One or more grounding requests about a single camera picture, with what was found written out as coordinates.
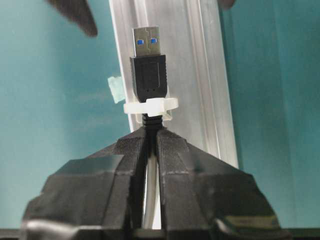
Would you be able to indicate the aluminium extrusion rail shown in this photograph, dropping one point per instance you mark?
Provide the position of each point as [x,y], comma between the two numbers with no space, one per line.
[191,39]

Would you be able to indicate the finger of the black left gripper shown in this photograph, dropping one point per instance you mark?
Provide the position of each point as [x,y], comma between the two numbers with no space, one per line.
[78,12]
[226,4]

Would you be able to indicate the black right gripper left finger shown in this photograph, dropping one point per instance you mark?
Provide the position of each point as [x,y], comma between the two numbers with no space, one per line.
[99,197]

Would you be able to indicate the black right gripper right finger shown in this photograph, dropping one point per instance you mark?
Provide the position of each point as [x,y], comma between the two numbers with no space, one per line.
[204,198]

